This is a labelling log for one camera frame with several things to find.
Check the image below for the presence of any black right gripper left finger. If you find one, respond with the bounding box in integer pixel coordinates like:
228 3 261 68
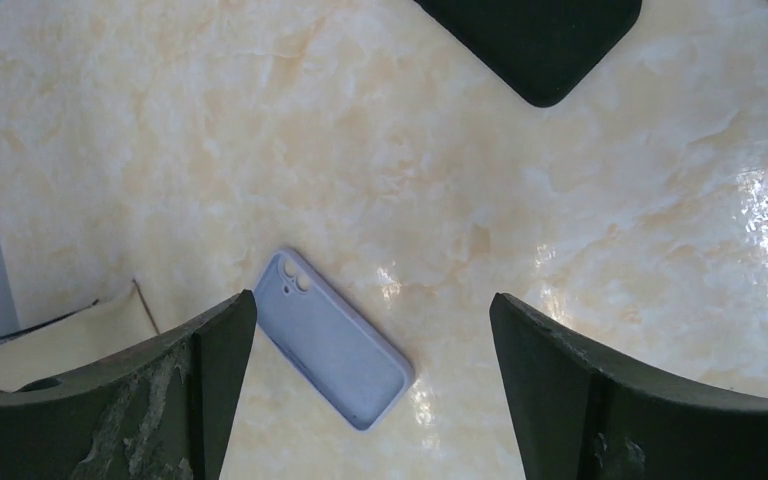
0 290 257 479

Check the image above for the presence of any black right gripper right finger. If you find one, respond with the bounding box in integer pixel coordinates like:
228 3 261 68
489 293 768 479

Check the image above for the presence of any lavender phone case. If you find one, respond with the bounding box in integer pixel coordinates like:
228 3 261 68
254 248 415 431

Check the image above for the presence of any black flat phone case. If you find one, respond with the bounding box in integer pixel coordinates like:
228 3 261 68
417 0 642 108

